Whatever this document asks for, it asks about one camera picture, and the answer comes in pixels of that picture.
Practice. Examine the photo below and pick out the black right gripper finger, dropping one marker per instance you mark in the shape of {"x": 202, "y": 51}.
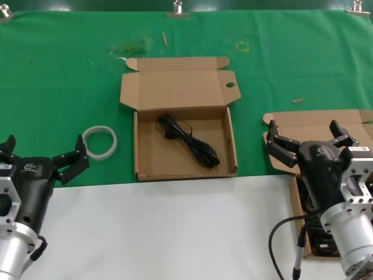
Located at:
{"x": 345, "y": 138}
{"x": 281, "y": 146}

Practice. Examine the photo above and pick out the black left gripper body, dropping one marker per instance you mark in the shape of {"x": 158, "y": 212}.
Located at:
{"x": 35, "y": 186}

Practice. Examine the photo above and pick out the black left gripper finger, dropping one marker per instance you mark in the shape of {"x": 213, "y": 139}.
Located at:
{"x": 73, "y": 163}
{"x": 9, "y": 144}

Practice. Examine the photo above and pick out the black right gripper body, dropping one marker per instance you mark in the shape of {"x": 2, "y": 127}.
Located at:
{"x": 320, "y": 175}

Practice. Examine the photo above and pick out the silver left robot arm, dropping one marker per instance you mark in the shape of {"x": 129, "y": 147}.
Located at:
{"x": 11, "y": 256}

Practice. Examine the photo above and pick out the cardboard box without lid hole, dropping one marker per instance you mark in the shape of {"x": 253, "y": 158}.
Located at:
{"x": 306, "y": 128}

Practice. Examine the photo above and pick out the cardboard box with lid hole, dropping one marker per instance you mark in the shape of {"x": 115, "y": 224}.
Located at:
{"x": 175, "y": 84}

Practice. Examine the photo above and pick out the small cardboard scrap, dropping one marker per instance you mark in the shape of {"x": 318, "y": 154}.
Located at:
{"x": 298, "y": 100}

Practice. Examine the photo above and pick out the green table cloth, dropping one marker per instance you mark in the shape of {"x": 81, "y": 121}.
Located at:
{"x": 58, "y": 87}

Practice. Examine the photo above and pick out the metal binder clip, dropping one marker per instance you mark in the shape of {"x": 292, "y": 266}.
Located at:
{"x": 4, "y": 14}
{"x": 177, "y": 13}
{"x": 357, "y": 10}

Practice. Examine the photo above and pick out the crumpled clear plastic wrap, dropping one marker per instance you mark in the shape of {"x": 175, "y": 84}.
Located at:
{"x": 132, "y": 46}

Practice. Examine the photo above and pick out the thin wooden stick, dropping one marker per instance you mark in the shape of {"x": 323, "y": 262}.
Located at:
{"x": 165, "y": 38}

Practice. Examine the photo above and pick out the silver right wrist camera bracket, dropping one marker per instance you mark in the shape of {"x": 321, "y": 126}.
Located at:
{"x": 360, "y": 163}

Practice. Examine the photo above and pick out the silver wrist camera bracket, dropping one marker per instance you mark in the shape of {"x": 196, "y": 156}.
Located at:
{"x": 360, "y": 163}
{"x": 6, "y": 182}

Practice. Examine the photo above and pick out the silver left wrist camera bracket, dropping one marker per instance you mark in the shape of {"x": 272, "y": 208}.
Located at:
{"x": 6, "y": 182}

